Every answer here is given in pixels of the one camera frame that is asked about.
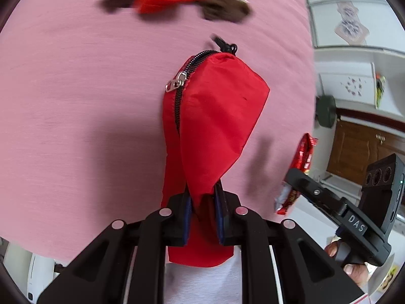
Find red wrapper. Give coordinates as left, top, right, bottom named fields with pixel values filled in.
left=274, top=133, right=318, bottom=216

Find brown wooden door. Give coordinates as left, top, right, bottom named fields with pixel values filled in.
left=326, top=119, right=405, bottom=186

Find person's light pants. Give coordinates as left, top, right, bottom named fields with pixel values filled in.
left=165, top=247, right=244, bottom=304

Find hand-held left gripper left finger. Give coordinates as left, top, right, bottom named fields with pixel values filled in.
left=36, top=193, right=190, bottom=304

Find person's right hand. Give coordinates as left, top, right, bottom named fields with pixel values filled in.
left=325, top=241, right=375, bottom=287

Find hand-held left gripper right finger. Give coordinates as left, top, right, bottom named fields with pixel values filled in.
left=215, top=180, right=368, bottom=304

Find red zip pouch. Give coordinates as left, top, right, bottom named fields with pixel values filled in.
left=161, top=36, right=271, bottom=268

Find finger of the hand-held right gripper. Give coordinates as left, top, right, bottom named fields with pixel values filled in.
left=286, top=168, right=345, bottom=220

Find dark green stool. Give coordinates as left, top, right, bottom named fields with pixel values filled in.
left=316, top=95, right=336, bottom=129

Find white appliance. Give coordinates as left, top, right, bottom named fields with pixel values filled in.
left=27, top=253, right=56, bottom=301

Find dark brown patterned sock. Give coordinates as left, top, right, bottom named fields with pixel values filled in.
left=198, top=0, right=252, bottom=24

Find pink tablecloth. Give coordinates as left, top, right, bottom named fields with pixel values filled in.
left=0, top=0, right=317, bottom=262

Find yellow green toy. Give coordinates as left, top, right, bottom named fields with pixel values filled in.
left=375, top=73, right=387, bottom=108

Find white flower print cabinet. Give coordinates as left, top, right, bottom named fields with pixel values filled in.
left=313, top=47, right=405, bottom=115

